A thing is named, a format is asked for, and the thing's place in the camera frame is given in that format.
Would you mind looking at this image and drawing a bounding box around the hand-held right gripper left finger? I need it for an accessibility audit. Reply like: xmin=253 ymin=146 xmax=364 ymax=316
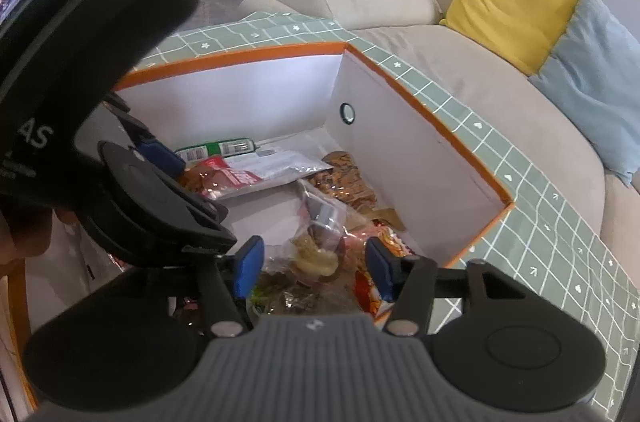
xmin=95 ymin=236 xmax=265 ymax=337

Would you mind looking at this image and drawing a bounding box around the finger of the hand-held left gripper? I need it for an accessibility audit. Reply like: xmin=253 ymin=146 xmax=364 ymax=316
xmin=102 ymin=95 xmax=183 ymax=175
xmin=177 ymin=189 xmax=238 ymax=255

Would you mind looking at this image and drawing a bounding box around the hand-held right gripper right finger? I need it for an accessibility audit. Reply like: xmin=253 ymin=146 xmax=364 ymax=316
xmin=365 ymin=238 xmax=531 ymax=337

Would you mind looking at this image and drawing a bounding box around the large red snack packet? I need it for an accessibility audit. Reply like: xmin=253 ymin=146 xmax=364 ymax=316
xmin=352 ymin=269 xmax=396 ymax=320

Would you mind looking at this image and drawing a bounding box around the red stick snack packet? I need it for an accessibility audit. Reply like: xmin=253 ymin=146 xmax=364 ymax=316
xmin=350 ymin=222 xmax=416 ymax=263

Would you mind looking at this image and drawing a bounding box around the clear brown nut packet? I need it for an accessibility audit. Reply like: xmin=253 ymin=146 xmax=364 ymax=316
xmin=250 ymin=272 xmax=351 ymax=318

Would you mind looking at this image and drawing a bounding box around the red dried meat packet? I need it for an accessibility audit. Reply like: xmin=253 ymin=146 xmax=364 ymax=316
xmin=177 ymin=155 xmax=263 ymax=200

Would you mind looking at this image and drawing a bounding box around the green snack packet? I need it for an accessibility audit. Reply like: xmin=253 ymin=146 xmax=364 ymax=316
xmin=175 ymin=136 xmax=258 ymax=163

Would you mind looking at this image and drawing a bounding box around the clear pastry packet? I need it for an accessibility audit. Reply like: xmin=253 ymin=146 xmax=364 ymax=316
xmin=270 ymin=179 xmax=361 ymax=288

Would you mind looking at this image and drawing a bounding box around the white snack packet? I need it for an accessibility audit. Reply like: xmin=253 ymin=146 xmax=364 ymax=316
xmin=220 ymin=147 xmax=333 ymax=198

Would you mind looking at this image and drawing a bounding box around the clear peanut snack packet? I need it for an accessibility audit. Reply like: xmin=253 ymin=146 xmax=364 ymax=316
xmin=305 ymin=151 xmax=406 ymax=233

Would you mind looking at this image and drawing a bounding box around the orange cardboard box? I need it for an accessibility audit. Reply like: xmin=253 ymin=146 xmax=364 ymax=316
xmin=10 ymin=41 xmax=516 ymax=408

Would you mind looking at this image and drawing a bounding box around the person's left hand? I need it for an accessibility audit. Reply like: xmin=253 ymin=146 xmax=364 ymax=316
xmin=0 ymin=201 xmax=76 ymax=267

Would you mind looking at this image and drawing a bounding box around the green checked tablecloth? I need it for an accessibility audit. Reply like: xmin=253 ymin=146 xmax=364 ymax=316
xmin=135 ymin=11 xmax=640 ymax=422

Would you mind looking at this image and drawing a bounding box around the beige sofa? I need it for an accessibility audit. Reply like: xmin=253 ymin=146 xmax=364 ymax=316
xmin=239 ymin=0 xmax=640 ymax=273

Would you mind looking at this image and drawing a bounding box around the light blue pillow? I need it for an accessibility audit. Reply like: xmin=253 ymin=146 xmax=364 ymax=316
xmin=527 ymin=0 xmax=640 ymax=188

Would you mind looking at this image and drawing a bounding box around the yellow pillow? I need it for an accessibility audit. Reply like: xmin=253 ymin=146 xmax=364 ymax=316
xmin=440 ymin=0 xmax=585 ymax=77

